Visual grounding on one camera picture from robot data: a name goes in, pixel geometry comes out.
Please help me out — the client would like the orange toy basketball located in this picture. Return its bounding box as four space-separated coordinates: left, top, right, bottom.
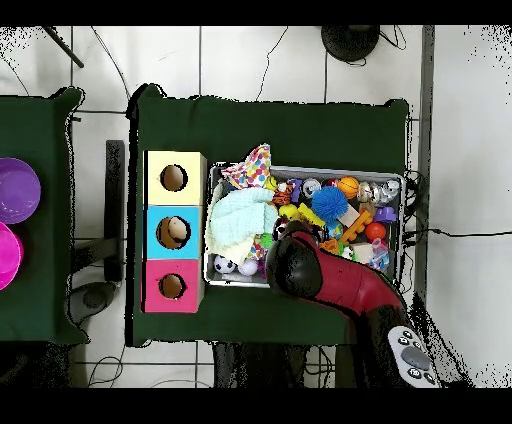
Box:
337 176 360 200

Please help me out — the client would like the white polka dot cloth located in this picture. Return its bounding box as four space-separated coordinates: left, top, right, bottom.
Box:
220 143 273 190

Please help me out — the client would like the black round stand base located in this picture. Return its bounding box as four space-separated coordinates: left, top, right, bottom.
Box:
320 25 381 63

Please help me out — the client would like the mint green muslin cloth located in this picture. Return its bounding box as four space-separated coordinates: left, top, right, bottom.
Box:
207 187 279 251

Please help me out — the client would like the blue spiky rubber ball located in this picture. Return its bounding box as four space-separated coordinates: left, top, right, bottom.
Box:
310 185 350 223

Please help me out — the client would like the magenta plastic bowl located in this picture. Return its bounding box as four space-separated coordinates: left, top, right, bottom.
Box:
0 221 24 291

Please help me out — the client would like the tiger plush toy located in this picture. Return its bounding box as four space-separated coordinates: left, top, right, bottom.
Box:
272 181 295 206

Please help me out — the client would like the black upright panel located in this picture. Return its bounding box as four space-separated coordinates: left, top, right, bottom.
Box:
104 139 126 283

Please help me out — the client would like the red-orange ball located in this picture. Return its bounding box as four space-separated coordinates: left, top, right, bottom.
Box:
364 221 388 242

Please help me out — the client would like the wooden box with three holes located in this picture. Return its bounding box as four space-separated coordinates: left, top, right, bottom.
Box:
142 150 208 314

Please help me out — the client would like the dark green tablecloth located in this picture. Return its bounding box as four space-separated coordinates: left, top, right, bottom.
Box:
0 87 90 345
125 83 410 348

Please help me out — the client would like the purple plastic bowl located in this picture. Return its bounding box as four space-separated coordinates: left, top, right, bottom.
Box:
0 157 42 225

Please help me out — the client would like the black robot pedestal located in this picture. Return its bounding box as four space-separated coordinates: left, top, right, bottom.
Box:
211 341 309 388

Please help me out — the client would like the black cable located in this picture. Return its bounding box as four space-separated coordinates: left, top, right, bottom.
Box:
401 227 512 239

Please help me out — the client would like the black rod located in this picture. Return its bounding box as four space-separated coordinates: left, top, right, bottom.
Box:
41 25 85 69

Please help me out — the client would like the small soccer ball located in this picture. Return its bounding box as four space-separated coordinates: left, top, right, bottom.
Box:
213 254 238 275

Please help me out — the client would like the silver wire mesh bin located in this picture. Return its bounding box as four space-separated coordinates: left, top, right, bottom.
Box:
203 161 406 296

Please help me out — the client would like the grey round base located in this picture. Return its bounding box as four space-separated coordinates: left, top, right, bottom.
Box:
67 281 118 325

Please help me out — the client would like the purple toy block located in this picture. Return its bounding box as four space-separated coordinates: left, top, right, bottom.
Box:
373 205 398 224

